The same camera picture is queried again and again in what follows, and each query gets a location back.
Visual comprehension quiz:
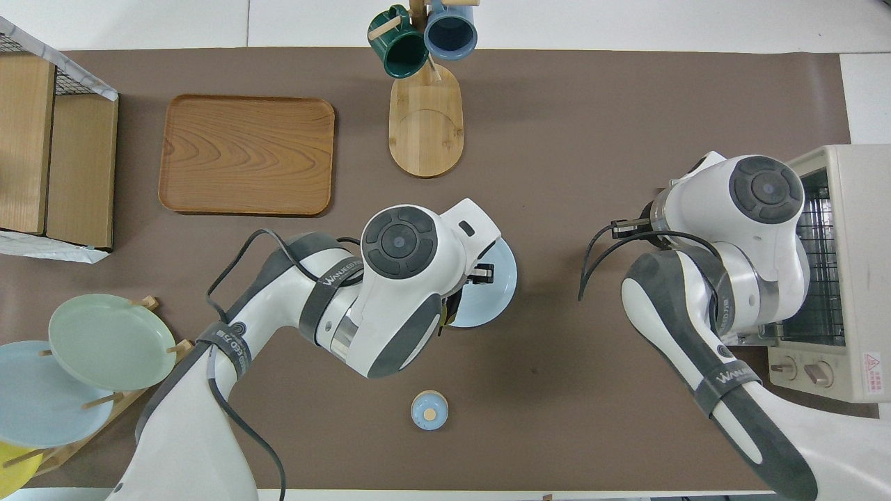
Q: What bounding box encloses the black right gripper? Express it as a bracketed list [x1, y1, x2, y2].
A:
[640, 186, 672, 248]

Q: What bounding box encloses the cream toaster oven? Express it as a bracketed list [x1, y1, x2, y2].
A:
[766, 145, 891, 404]

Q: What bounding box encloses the brown table mat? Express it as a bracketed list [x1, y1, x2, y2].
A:
[0, 47, 881, 491]

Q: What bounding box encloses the wooden mug tree stand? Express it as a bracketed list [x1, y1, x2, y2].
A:
[369, 0, 481, 178]

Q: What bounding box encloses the dark green ceramic mug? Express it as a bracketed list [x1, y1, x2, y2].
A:
[367, 6, 429, 79]

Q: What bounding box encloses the blue ceramic mug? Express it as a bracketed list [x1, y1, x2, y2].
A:
[423, 0, 478, 61]

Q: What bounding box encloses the wooden serving tray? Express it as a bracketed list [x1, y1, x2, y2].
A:
[158, 94, 336, 217]

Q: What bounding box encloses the pale green racked plate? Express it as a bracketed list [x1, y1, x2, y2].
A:
[48, 293, 178, 391]

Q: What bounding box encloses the wooden plate rack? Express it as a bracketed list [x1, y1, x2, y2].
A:
[0, 296, 194, 481]

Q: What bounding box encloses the light blue racked plate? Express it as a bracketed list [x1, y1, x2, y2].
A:
[0, 340, 116, 449]

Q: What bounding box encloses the yellow racked plate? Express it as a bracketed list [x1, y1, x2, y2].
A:
[0, 440, 44, 498]

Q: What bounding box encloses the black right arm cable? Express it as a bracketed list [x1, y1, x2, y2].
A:
[578, 219, 728, 303]

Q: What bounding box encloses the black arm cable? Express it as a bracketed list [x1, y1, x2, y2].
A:
[205, 230, 363, 501]
[578, 219, 728, 303]

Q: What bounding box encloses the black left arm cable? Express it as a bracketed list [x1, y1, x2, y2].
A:
[205, 230, 363, 501]

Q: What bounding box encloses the black wire basket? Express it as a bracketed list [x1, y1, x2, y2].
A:
[0, 31, 116, 98]

